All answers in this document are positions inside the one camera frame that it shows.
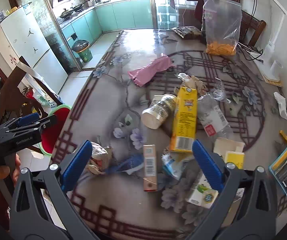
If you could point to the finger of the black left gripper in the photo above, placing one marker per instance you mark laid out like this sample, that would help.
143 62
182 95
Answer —
47 122

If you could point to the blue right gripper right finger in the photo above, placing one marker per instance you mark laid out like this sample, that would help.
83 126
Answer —
208 166

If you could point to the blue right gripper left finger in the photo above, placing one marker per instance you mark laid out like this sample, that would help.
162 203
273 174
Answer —
73 165

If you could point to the foil wrapper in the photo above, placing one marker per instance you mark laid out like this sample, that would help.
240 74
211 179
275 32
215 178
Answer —
100 159

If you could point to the blue white snack wrapper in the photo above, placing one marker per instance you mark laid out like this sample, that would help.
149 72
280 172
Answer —
174 163

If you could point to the yellow juice carton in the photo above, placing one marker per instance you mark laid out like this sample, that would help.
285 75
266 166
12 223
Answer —
185 121

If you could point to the clear plastic water bottle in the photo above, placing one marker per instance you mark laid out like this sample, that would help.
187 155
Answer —
212 118

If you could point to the brown gold snack box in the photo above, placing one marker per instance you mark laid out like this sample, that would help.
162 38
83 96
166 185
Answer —
150 180

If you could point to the brown paper wrapper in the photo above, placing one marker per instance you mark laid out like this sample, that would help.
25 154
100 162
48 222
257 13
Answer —
192 82

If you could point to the pink plastic bag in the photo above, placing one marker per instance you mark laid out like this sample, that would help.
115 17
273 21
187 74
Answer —
143 75

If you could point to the clear printed plastic wrapper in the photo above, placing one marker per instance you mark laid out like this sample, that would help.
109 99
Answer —
219 93

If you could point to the red green trash bucket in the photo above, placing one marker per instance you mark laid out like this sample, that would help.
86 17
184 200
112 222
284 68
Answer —
50 135

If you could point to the green kitchen trash bin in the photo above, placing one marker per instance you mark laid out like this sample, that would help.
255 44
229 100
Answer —
82 49

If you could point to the teal kitchen cabinets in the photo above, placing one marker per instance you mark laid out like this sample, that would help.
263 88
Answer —
91 23

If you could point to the person's left hand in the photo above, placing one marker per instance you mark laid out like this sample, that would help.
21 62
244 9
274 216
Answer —
1 173

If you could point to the white cardboard piece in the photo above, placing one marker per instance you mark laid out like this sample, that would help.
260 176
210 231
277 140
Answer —
222 145

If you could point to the green white milk carton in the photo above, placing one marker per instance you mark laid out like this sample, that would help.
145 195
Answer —
201 193

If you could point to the yellow medicine box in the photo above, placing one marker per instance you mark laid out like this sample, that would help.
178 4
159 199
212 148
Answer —
236 158

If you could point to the dark wooden side chair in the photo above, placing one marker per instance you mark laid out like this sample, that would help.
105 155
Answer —
13 99

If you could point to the blue striped wrapper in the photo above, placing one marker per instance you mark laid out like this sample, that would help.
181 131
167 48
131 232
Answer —
132 164

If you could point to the white refrigerator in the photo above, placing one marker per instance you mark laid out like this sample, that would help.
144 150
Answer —
20 36

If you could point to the white crumpled tissue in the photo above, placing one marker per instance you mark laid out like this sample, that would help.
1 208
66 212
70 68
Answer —
282 106

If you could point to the white desk lamp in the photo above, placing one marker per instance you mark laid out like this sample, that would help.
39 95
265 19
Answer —
274 14

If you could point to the black frying pan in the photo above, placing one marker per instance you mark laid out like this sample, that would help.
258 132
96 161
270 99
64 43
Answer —
66 13

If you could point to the dark snack packet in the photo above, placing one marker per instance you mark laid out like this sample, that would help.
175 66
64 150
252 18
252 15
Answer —
188 32

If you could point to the zip bag with orange snacks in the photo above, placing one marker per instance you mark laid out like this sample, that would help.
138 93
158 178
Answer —
221 21

